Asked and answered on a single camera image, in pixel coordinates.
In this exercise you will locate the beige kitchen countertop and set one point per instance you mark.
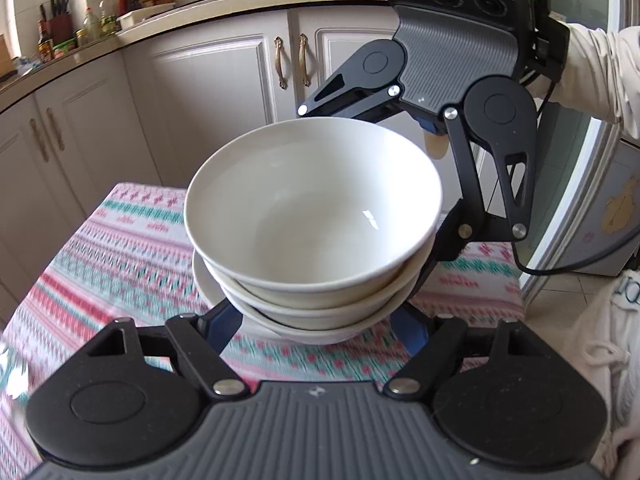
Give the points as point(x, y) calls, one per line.
point(200, 16)

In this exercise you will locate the white pink floral bowl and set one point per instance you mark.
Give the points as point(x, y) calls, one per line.
point(320, 332)
point(320, 305)
point(310, 210)

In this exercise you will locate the person's right hand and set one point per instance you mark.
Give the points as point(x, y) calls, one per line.
point(436, 146)

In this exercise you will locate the person's right forearm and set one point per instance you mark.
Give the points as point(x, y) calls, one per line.
point(600, 75)

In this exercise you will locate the patterned red green tablecloth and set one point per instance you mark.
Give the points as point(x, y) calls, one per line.
point(125, 270)

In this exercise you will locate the brown cardboard sheet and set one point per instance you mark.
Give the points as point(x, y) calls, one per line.
point(4, 57)

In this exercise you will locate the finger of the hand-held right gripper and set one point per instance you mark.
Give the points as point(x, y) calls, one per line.
point(460, 235)
point(340, 106)

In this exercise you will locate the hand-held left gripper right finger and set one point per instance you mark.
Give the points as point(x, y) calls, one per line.
point(412, 335)

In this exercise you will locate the person's white clothing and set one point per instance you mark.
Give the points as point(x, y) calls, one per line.
point(620, 360)

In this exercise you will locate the red knife block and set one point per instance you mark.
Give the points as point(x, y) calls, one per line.
point(57, 20)

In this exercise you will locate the yellow cartoon sticker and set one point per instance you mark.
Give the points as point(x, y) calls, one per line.
point(617, 210)

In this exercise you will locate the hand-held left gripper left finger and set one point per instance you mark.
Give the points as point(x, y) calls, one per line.
point(225, 325)

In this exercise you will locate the white kitchen cabinets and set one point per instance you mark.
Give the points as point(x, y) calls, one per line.
point(210, 75)

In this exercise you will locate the dark sauce bottle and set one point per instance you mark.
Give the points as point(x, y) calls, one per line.
point(45, 45)

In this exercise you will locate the clear oil bottle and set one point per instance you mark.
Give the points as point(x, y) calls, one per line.
point(91, 27)

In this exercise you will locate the white plastic tray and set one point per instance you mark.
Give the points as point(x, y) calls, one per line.
point(145, 14)

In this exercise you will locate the clear seasoning bottle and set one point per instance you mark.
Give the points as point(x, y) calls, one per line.
point(108, 15)

